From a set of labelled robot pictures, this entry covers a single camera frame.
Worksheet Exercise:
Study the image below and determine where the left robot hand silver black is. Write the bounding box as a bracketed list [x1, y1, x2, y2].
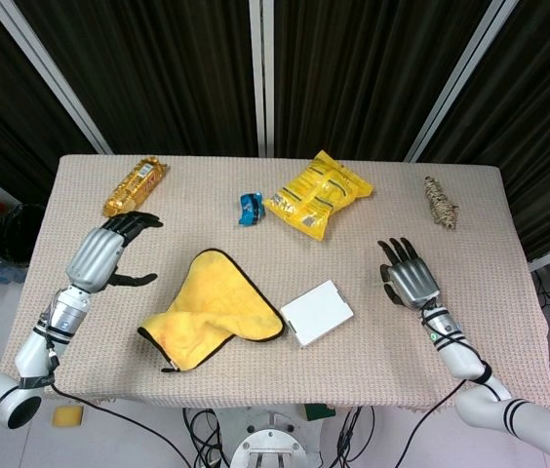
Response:
[64, 210, 165, 295]

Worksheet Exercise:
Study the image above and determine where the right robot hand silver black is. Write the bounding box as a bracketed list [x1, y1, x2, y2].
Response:
[376, 237, 442, 310]

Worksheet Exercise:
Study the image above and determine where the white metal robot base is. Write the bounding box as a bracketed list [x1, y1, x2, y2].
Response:
[229, 406, 324, 468]

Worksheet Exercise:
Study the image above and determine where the white cardboard box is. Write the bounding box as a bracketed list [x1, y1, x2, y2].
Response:
[279, 279, 356, 349]

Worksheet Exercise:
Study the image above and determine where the black trash bin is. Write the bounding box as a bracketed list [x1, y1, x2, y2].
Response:
[0, 203, 47, 268]

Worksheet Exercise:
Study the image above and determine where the gold biscuit package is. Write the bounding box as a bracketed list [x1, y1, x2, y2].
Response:
[102, 155, 170, 218]

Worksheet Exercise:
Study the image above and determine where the clear plastic water bottle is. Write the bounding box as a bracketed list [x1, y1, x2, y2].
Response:
[0, 259, 28, 287]

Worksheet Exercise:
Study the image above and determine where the beige waffle tablecloth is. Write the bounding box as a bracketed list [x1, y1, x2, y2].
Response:
[0, 154, 550, 411]

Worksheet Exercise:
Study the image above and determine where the yellow snack bag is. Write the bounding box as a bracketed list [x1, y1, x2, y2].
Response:
[263, 149, 373, 243]

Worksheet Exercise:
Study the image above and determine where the yellow microfiber cloth black trim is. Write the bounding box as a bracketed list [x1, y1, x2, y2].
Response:
[137, 248, 287, 374]

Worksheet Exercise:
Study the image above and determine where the yellow sponge block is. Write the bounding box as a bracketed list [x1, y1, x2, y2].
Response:
[51, 405, 86, 428]

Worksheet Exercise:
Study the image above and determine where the green flat item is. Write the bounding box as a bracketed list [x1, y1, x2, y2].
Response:
[303, 404, 337, 422]

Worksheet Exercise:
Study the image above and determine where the blue crumpled snack wrapper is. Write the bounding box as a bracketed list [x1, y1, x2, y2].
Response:
[237, 192, 266, 228]

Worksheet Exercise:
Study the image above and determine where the twine rope bundle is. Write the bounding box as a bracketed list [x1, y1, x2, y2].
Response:
[423, 175, 460, 230]

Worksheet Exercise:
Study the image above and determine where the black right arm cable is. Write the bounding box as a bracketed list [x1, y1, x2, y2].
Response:
[408, 311, 493, 468]

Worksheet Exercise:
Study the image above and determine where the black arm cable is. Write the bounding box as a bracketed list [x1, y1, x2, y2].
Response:
[408, 311, 493, 468]
[43, 301, 194, 468]

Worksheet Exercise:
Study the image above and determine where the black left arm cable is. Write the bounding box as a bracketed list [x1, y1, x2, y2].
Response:
[43, 301, 194, 468]

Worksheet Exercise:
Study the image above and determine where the black floor cable bundle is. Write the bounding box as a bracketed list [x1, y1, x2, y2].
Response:
[181, 407, 231, 468]
[332, 406, 376, 468]

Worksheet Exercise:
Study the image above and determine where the white partition post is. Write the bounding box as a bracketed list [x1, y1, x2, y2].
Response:
[249, 0, 277, 158]
[0, 0, 113, 155]
[404, 0, 520, 164]

